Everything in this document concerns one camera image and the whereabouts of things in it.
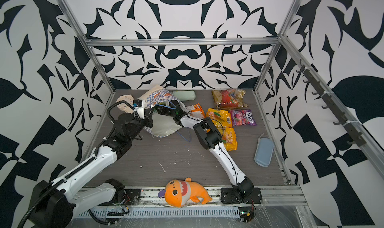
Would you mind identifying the light blue case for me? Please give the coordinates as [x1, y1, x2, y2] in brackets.
[254, 134, 275, 168]

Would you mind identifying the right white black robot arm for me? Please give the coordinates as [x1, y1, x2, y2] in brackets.
[154, 101, 254, 202]

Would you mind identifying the gold red fruit snack bag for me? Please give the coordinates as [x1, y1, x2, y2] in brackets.
[212, 89, 248, 110]

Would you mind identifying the orange Fox's candy bag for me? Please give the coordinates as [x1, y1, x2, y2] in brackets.
[186, 104, 206, 119]

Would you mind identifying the yellow snack bag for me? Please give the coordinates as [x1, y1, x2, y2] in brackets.
[206, 109, 233, 128]
[222, 127, 238, 152]

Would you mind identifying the pink round alarm clock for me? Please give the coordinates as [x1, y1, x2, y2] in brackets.
[117, 95, 134, 114]

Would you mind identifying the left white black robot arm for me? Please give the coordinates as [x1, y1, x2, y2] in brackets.
[18, 100, 153, 228]

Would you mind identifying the mint green case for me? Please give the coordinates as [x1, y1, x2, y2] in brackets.
[172, 91, 196, 102]

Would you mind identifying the black wall hook rack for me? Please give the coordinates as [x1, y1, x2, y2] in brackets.
[296, 60, 367, 147]

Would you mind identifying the purple pink candy bag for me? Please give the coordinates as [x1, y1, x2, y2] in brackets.
[230, 110, 257, 126]

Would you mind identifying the orange plush shark toy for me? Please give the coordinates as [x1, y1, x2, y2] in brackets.
[158, 178, 213, 208]

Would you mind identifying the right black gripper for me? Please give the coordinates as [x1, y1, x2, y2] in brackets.
[155, 104, 178, 119]

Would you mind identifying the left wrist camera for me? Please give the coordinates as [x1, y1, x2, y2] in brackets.
[133, 100, 145, 120]

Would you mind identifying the blue checkered paper bag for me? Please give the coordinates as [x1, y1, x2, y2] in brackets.
[137, 84, 193, 142]

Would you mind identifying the white perforated cable tray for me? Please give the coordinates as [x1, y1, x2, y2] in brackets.
[93, 207, 240, 220]

